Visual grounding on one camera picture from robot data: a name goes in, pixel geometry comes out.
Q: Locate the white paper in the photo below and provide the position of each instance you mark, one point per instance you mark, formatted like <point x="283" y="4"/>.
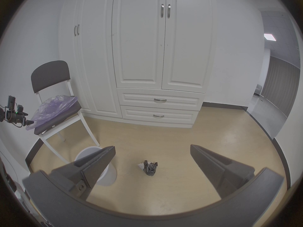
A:
<point x="140" y="165"/>

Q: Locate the white chair dark grey seat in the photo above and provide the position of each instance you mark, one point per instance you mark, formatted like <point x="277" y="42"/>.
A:
<point x="49" y="76"/>

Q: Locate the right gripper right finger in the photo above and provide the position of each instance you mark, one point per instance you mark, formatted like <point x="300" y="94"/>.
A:
<point x="213" y="169"/>

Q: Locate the white trash bin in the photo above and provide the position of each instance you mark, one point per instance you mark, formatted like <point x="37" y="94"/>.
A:
<point x="109" y="176"/>

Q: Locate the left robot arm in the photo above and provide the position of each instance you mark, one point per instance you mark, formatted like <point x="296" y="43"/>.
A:
<point x="11" y="103"/>

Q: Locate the ceiling light panel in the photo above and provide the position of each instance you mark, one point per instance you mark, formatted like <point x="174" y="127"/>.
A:
<point x="270" y="37"/>

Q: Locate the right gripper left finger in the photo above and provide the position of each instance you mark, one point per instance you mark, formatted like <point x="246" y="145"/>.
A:
<point x="94" y="167"/>

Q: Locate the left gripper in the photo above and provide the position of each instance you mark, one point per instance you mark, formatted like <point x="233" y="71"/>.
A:
<point x="15" y="118"/>

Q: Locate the purple plastic bag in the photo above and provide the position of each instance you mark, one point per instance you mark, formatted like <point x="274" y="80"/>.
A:
<point x="54" y="109"/>

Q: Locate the black plastic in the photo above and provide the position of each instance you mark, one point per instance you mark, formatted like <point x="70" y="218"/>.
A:
<point x="151" y="169"/>

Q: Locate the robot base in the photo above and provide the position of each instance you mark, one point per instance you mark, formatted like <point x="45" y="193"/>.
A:
<point x="20" y="197"/>

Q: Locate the white wardrobe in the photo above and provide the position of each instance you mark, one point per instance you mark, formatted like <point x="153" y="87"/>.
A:
<point x="142" y="44"/>

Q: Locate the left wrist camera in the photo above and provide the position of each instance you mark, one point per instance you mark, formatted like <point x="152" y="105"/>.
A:
<point x="20" y="108"/>

